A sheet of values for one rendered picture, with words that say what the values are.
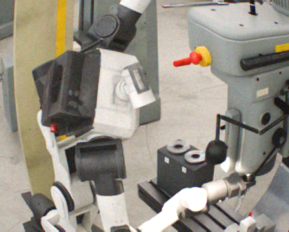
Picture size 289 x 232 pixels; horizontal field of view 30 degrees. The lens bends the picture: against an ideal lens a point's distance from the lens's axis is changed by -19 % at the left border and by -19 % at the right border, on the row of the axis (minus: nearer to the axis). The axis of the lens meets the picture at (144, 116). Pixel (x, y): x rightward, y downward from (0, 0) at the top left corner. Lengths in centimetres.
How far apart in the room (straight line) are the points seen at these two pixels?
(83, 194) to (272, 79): 98
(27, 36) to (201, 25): 179
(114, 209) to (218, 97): 349
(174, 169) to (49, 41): 128
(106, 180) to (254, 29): 67
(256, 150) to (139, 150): 274
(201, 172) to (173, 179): 14
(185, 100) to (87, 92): 341
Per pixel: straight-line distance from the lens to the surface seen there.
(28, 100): 355
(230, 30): 165
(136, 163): 448
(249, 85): 177
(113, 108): 192
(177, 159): 248
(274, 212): 248
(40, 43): 343
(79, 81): 188
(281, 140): 196
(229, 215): 246
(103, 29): 195
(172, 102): 522
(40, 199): 286
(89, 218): 256
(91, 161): 188
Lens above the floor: 247
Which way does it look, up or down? 29 degrees down
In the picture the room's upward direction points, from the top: 1 degrees counter-clockwise
